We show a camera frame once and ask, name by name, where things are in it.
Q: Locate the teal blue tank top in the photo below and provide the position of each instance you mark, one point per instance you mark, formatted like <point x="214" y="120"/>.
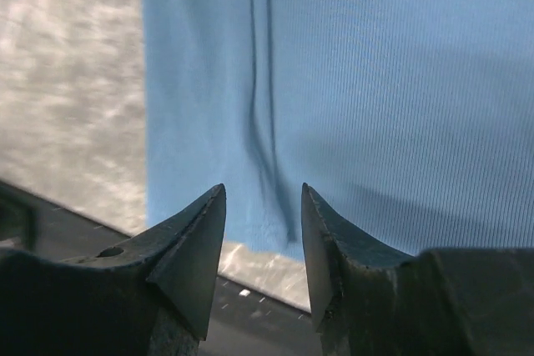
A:
<point x="412" y="118"/>

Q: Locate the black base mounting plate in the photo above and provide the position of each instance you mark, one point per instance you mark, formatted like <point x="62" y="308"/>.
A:
<point x="242" y="320"/>

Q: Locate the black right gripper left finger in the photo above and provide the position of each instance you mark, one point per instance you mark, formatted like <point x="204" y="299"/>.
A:
<point x="147" y="295"/>

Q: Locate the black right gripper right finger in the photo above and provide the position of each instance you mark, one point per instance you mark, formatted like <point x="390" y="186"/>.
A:
<point x="367" y="298"/>

